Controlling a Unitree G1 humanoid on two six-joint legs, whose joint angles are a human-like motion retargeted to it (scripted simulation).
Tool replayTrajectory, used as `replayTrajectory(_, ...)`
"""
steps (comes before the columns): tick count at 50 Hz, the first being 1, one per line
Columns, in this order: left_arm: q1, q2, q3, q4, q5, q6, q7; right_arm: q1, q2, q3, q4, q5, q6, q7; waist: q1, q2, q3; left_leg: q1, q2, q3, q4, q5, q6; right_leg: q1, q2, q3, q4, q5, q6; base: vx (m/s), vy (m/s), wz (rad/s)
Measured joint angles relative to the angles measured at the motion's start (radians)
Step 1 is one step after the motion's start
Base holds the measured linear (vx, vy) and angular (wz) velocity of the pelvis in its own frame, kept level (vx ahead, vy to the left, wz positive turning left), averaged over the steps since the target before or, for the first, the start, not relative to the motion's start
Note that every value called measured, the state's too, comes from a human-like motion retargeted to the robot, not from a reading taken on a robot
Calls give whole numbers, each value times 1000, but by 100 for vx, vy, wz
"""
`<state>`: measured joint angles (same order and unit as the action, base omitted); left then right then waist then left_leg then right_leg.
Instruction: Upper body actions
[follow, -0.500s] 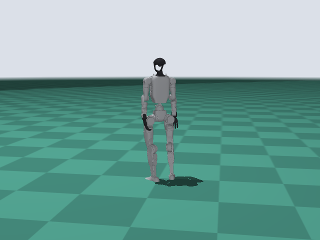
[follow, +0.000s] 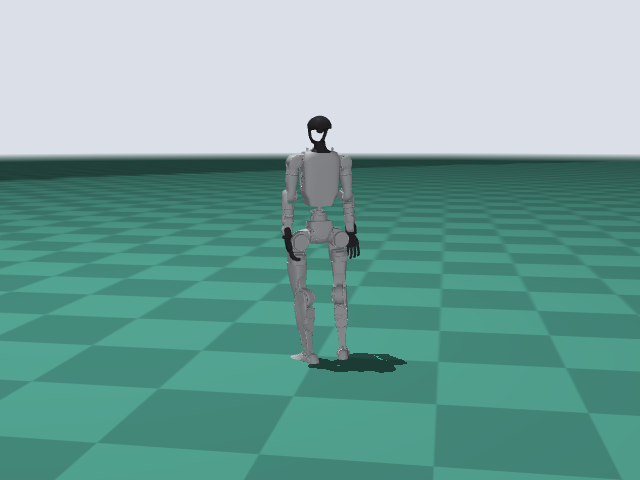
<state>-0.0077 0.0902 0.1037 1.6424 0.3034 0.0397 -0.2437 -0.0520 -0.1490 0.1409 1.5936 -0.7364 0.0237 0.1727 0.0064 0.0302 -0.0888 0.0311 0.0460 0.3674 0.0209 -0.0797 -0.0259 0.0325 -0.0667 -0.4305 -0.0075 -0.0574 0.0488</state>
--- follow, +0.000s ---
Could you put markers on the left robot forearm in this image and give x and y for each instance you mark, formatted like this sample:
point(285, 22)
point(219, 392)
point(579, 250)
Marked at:
point(287, 214)

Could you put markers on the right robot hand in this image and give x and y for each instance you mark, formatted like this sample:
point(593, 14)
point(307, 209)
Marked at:
point(353, 242)

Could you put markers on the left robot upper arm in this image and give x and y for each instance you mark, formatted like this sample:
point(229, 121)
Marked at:
point(293, 162)

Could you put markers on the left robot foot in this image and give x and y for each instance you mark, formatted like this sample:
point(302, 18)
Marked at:
point(312, 358)

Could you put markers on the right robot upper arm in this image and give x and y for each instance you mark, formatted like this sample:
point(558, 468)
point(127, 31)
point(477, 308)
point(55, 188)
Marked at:
point(345, 193)

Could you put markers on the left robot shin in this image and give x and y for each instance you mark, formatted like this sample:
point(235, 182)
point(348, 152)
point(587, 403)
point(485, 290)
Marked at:
point(305, 321)

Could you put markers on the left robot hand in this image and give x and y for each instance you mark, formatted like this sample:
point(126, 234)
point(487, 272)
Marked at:
point(288, 244)

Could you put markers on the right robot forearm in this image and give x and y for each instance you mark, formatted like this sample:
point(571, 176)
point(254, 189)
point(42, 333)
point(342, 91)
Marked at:
point(349, 219)

